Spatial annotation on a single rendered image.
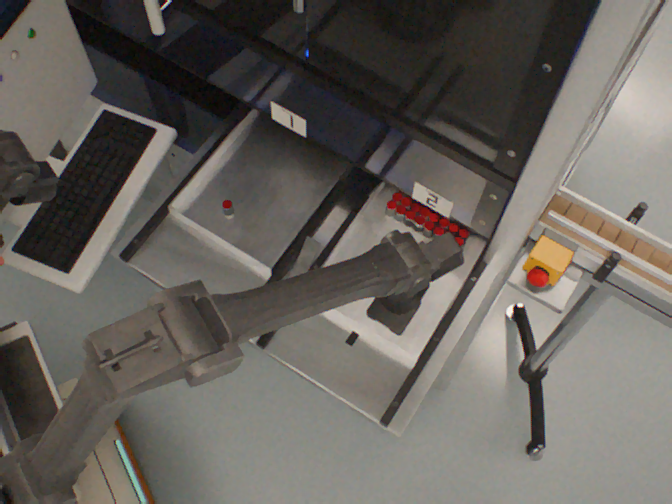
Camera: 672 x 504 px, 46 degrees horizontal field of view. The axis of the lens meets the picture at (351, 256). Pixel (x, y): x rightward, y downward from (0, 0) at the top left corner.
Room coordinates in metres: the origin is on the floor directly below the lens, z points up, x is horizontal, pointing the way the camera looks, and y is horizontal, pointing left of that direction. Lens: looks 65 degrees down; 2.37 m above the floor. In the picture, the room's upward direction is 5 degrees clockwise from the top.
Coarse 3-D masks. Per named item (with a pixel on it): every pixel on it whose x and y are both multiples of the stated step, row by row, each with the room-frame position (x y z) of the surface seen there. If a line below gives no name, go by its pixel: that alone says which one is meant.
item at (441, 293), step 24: (384, 192) 0.85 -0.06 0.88; (360, 216) 0.78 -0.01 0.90; (384, 216) 0.79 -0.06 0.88; (360, 240) 0.73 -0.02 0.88; (480, 240) 0.76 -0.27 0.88; (432, 288) 0.64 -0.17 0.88; (456, 288) 0.64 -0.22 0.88; (336, 312) 0.56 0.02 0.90; (360, 312) 0.57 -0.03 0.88; (432, 312) 0.59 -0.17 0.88; (384, 336) 0.51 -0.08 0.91; (408, 336) 0.53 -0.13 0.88
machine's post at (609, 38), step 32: (608, 0) 0.70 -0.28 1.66; (640, 0) 0.69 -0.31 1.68; (608, 32) 0.69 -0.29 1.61; (640, 32) 0.72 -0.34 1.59; (576, 64) 0.70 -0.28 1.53; (608, 64) 0.68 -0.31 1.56; (576, 96) 0.69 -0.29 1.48; (544, 128) 0.70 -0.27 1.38; (576, 128) 0.68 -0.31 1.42; (544, 160) 0.69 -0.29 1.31; (512, 192) 0.71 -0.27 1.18; (544, 192) 0.68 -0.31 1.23; (512, 224) 0.69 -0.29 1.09; (512, 256) 0.68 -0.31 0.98; (480, 320) 0.68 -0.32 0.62
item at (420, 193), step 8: (416, 184) 0.78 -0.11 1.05; (416, 192) 0.78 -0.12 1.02; (424, 192) 0.78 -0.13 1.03; (432, 192) 0.77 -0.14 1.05; (424, 200) 0.77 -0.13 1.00; (440, 200) 0.76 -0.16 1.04; (448, 200) 0.75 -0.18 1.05; (432, 208) 0.76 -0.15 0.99; (440, 208) 0.76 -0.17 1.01; (448, 208) 0.75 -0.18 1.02; (448, 216) 0.75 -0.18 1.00
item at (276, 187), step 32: (256, 128) 0.99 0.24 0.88; (288, 128) 1.00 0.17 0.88; (224, 160) 0.90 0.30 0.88; (256, 160) 0.90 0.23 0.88; (288, 160) 0.91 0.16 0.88; (320, 160) 0.92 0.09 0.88; (192, 192) 0.81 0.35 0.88; (224, 192) 0.82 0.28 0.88; (256, 192) 0.82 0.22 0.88; (288, 192) 0.83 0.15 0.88; (320, 192) 0.84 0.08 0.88; (192, 224) 0.73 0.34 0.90; (224, 224) 0.74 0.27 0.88; (256, 224) 0.75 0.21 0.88; (288, 224) 0.75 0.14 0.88; (256, 256) 0.67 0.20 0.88
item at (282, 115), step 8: (272, 104) 0.94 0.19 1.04; (272, 112) 0.94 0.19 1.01; (280, 112) 0.93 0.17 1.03; (288, 112) 0.92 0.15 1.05; (280, 120) 0.93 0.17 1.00; (288, 120) 0.92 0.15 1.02; (296, 120) 0.91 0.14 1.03; (304, 120) 0.91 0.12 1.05; (296, 128) 0.91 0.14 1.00; (304, 128) 0.91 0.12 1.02
